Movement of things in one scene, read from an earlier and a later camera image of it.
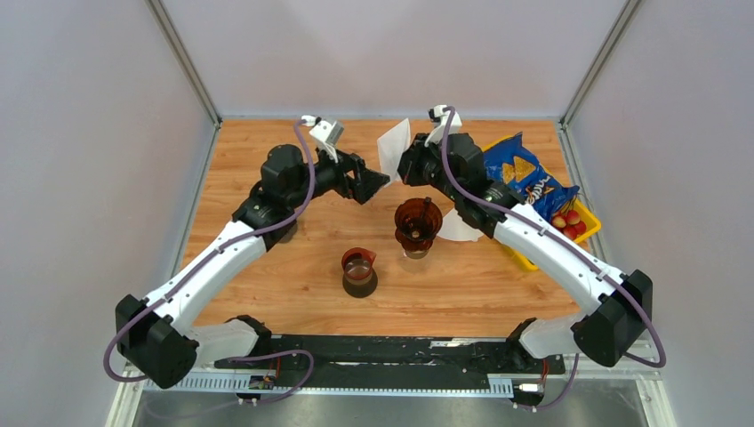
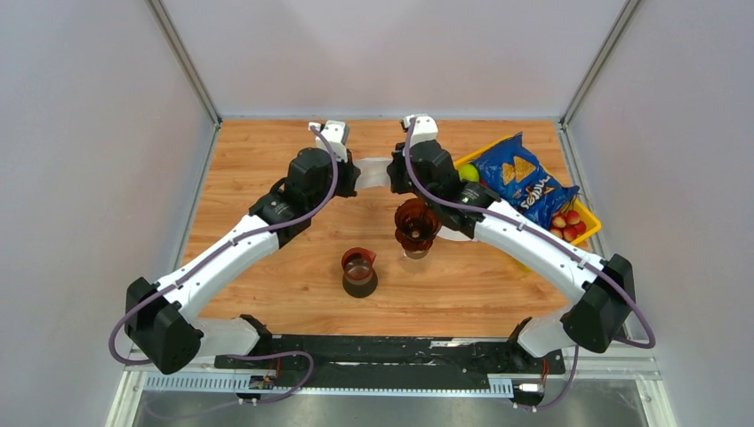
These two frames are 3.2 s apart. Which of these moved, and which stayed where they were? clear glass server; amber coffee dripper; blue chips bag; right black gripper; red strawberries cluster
Moved: right black gripper
Stayed: amber coffee dripper; clear glass server; red strawberries cluster; blue chips bag
